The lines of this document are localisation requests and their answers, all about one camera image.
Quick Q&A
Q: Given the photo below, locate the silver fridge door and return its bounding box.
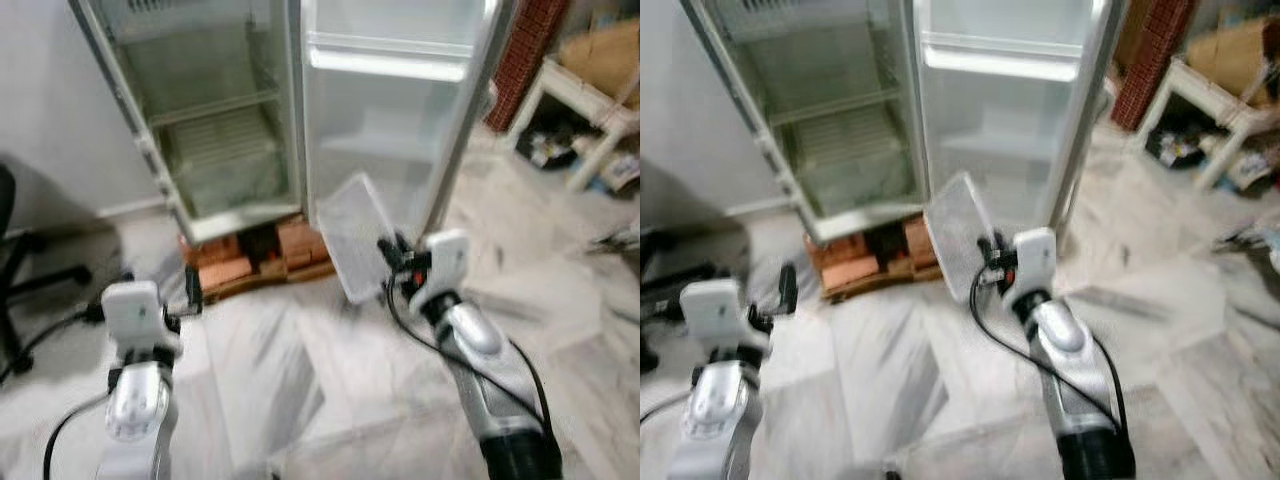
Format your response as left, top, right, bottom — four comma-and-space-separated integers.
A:
915, 0, 1131, 238
300, 0, 518, 241

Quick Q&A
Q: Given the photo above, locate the empty silver fridge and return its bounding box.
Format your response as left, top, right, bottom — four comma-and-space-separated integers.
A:
680, 0, 926, 246
68, 0, 306, 246

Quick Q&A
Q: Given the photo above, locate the white fridge door shelf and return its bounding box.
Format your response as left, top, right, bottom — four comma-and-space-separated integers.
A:
306, 32, 476, 83
920, 32, 1086, 83

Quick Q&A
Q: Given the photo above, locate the glass fridge shelf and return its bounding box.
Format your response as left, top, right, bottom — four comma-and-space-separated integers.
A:
148, 88, 283, 128
765, 88, 903, 128

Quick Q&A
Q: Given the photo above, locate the orange brick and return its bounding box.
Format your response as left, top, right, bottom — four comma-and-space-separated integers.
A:
903, 218, 941, 266
195, 255, 256, 291
825, 255, 881, 291
278, 220, 326, 266

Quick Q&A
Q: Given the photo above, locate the black office chair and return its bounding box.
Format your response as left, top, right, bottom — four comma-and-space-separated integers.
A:
640, 228, 716, 376
0, 165, 93, 376

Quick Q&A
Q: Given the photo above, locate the black plastic bin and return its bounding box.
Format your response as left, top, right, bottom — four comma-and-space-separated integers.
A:
525, 125, 583, 171
1145, 125, 1206, 169

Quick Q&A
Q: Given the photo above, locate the red brick tile pillar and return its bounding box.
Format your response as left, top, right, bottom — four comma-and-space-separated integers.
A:
1110, 0, 1196, 131
485, 0, 571, 133

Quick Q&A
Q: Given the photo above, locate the white plastic table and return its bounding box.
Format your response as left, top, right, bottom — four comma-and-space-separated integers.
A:
508, 55, 641, 191
1135, 55, 1280, 191

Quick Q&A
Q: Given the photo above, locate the brown paper bag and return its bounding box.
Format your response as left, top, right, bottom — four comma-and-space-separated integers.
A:
560, 20, 641, 106
1185, 18, 1280, 101

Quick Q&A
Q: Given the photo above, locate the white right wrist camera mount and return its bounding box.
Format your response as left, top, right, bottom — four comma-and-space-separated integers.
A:
1000, 226, 1059, 309
408, 228, 473, 313

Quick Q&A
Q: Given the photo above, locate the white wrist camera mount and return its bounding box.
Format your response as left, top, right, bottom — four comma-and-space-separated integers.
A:
100, 281, 183, 363
1000, 226, 1059, 309
408, 228, 473, 313
678, 279, 769, 361

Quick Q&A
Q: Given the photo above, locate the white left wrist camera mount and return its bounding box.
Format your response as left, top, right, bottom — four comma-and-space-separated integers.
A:
100, 281, 183, 363
678, 279, 769, 361

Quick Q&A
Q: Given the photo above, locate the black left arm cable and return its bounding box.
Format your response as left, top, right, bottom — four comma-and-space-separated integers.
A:
640, 392, 696, 426
42, 395, 109, 480

